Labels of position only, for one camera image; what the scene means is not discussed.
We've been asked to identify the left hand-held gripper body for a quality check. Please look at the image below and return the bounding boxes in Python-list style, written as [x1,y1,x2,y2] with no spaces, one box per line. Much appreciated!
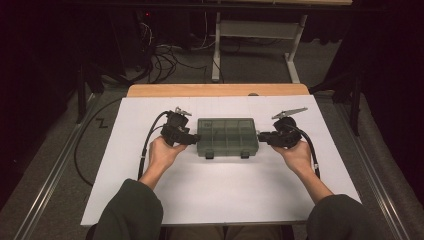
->
[160,106,193,147]

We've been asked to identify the wooden table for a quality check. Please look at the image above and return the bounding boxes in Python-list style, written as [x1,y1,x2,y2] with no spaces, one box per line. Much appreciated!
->
[126,83,311,98]

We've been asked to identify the left hand-held gripper cable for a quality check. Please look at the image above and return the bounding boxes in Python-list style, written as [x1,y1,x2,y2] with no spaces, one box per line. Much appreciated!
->
[137,110,169,181]

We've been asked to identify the green plastic compartment box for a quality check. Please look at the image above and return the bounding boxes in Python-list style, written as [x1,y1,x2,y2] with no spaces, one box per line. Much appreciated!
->
[196,117,260,160]

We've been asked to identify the white board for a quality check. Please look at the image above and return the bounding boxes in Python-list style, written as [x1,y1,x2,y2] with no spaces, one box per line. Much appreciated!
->
[80,94,369,228]

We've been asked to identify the person's legs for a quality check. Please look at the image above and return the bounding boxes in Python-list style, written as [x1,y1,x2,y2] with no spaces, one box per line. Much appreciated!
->
[163,224,294,240]

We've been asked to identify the black metal stand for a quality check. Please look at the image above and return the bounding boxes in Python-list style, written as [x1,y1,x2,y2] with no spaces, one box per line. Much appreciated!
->
[309,71,363,137]
[75,63,104,125]

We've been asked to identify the person's right hand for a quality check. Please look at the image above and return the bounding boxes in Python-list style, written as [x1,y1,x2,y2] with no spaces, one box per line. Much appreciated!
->
[271,139,316,178]

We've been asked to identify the hand-held gripper cable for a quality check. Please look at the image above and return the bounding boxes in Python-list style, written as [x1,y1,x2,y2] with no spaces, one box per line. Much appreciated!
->
[137,110,169,181]
[283,123,321,179]

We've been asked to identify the aluminium floor rail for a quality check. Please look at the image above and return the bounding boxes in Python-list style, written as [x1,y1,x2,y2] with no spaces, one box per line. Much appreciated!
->
[336,99,413,240]
[13,93,98,240]

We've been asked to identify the bundle of floor cables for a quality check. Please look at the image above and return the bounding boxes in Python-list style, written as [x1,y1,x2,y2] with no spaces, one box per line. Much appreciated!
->
[133,19,214,84]

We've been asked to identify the long black floor cable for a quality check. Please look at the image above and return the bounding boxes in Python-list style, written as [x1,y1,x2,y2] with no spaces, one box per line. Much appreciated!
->
[73,98,123,187]

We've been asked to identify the right hand-held gripper cable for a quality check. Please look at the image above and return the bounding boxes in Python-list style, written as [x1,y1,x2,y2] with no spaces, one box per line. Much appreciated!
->
[283,123,321,179]

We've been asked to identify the white metal desk frame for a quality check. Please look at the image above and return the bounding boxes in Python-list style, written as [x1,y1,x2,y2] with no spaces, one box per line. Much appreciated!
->
[211,11,308,84]

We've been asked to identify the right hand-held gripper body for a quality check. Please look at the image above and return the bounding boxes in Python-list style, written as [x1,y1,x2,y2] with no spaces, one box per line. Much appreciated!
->
[270,106,308,148]

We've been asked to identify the person's left hand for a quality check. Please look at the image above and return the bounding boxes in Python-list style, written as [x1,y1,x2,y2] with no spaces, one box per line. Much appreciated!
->
[147,135,189,181]

